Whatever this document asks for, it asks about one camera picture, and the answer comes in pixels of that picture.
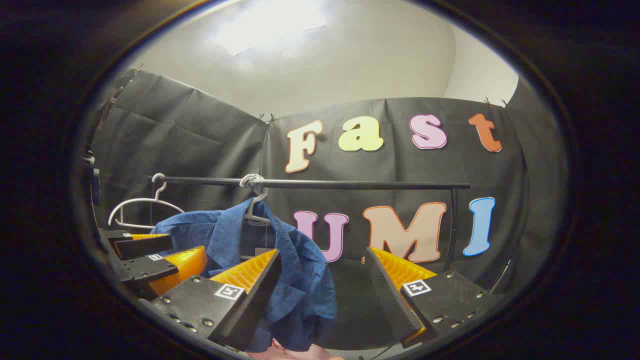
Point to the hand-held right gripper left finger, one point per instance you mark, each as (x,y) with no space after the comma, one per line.
(250,315)

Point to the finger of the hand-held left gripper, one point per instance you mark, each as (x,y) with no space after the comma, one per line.
(145,267)
(145,246)

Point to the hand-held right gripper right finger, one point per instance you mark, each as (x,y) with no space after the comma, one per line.
(395,305)

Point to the blue shirt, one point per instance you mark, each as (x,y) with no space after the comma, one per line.
(300,280)

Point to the pink laundry hamper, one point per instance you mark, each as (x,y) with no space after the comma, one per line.
(300,353)

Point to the white plastic hanger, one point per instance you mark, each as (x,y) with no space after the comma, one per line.
(145,200)

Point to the white hanger with tape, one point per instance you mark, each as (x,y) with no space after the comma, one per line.
(256,212)

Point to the black clothes rack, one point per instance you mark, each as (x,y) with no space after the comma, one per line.
(350,184)

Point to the black backdrop cloth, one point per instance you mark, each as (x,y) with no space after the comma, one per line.
(200,145)

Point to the clear tape wad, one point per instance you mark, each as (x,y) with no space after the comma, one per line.
(251,180)

